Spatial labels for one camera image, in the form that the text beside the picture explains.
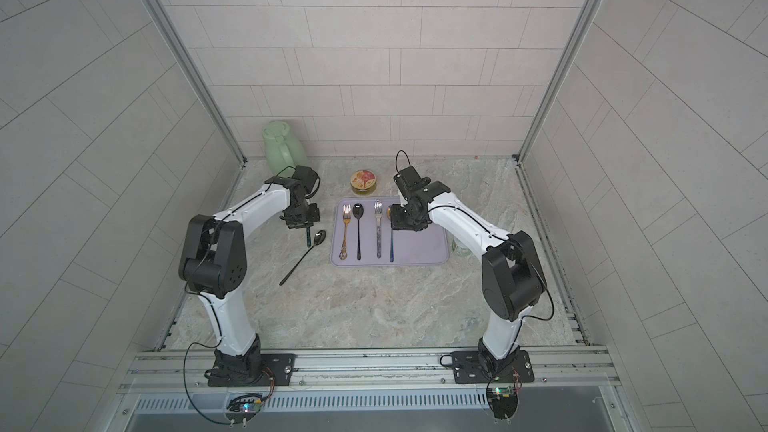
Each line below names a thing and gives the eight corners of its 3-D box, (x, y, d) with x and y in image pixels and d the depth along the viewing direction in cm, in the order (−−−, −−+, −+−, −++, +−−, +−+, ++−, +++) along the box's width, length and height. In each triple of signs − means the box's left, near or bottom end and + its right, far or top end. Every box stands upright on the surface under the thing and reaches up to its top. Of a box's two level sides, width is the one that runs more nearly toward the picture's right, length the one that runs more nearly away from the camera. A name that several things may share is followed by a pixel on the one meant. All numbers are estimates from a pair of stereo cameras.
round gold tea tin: (350, 194, 107) (349, 188, 105) (352, 175, 113) (351, 169, 111) (375, 194, 107) (375, 189, 105) (376, 175, 113) (376, 169, 111)
